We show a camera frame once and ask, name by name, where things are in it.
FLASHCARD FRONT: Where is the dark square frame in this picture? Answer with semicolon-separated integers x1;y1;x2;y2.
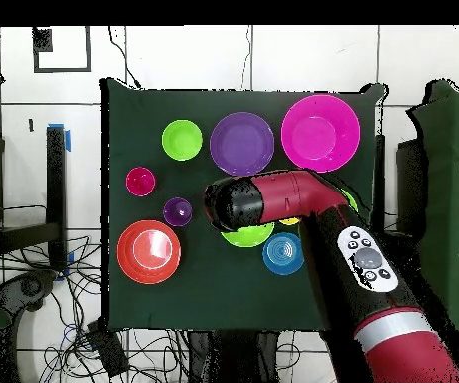
32;25;92;74

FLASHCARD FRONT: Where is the purple plastic cup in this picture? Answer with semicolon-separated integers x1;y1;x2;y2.
162;196;194;228

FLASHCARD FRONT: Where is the black chair base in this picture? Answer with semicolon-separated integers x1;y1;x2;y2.
0;269;59;320

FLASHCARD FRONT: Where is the thin black cable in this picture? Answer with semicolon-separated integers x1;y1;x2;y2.
239;25;253;91
107;25;142;90

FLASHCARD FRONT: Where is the tangle of cables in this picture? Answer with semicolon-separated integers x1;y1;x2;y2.
0;234;189;383

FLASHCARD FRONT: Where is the red plastic cup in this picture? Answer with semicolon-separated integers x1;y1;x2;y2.
124;166;157;197

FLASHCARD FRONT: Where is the small green plastic bowl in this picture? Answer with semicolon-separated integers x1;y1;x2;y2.
161;119;204;162

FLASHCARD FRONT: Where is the purple plastic bowl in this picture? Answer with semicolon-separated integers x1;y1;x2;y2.
209;111;275;178

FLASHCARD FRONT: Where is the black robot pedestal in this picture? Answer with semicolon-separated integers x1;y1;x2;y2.
187;330;280;383

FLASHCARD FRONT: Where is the blue plastic bowl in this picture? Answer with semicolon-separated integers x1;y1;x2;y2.
261;231;305;276

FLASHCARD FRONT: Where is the large pink plastic bowl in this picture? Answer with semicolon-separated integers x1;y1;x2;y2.
280;93;362;174

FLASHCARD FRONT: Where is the dark green tablecloth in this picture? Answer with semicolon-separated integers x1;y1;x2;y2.
100;77;386;334

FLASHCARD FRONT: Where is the orange-red plastic bowl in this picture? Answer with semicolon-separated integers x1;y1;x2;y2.
116;219;182;286

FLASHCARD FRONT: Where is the black power adapter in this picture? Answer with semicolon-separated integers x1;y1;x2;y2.
86;320;130;378

